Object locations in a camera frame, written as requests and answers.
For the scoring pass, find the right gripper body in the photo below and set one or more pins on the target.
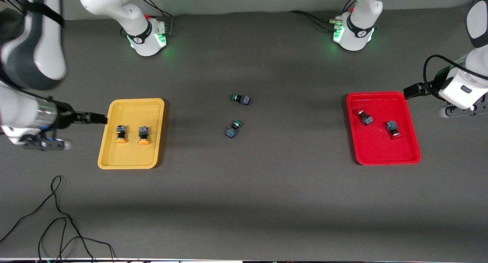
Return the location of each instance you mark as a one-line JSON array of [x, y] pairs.
[[65, 117]]

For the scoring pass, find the yellow push button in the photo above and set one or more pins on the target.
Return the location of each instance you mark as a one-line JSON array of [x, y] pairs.
[[121, 134], [143, 135]]

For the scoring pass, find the red push button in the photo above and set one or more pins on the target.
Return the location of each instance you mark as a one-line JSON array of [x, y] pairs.
[[392, 129], [365, 117]]

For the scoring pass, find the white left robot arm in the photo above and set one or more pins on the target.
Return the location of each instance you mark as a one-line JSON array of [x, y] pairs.
[[360, 26]]

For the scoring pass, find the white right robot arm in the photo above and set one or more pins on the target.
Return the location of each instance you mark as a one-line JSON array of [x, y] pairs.
[[42, 45]]

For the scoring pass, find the yellow plastic tray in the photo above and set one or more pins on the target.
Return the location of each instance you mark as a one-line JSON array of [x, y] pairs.
[[131, 156]]

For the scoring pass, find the red plastic tray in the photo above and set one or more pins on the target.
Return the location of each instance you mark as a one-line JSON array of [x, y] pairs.
[[383, 148]]

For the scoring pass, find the green push button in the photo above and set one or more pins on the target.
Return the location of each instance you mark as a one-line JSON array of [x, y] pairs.
[[232, 129], [241, 99]]

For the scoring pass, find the dark grey table mat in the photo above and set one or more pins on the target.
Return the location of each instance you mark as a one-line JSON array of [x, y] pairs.
[[244, 202]]

